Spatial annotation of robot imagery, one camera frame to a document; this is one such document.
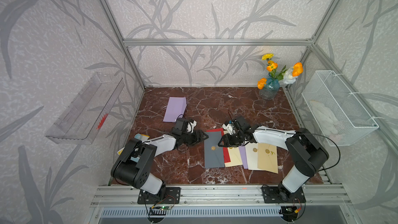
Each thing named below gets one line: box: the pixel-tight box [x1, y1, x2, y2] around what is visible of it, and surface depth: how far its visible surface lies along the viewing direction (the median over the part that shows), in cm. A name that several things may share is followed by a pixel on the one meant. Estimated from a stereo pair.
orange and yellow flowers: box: [257, 53, 304, 90], surface depth 84 cm
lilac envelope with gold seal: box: [162, 96, 188, 123], surface depth 111 cm
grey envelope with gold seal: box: [204, 130, 225, 169], surface depth 88 cm
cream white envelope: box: [244, 142, 265, 171], surface depth 87 cm
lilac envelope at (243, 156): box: [238, 145, 249, 170], surface depth 88 cm
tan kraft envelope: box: [257, 142, 279, 174], surface depth 86 cm
